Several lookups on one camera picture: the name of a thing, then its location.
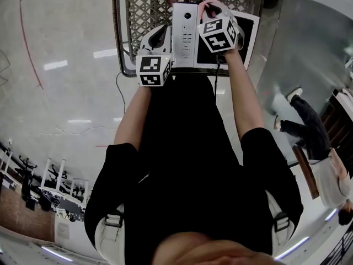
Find white shoulder strap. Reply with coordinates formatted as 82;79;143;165
94;203;125;265
264;189;293;256

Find person's right forearm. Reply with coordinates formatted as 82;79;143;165
224;47;267;141

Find white portable stove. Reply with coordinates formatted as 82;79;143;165
171;3;260;71

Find person's black shirt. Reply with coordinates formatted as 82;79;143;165
84;75;304;265

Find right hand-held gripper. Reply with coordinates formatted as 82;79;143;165
197;6;245;54

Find metal lattice table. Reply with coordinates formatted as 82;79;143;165
111;0;268;78

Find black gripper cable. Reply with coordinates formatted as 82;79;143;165
213;52;222;97

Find dark wooden cabinet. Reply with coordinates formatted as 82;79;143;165
319;88;353;150

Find thin black floor cable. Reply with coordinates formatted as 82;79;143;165
115;71;126;114

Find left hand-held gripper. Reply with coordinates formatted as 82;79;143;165
135;25;176;87

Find person's left forearm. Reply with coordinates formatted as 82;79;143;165
114;86;153;152

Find white frame desk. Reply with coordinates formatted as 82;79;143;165
38;157;90;211

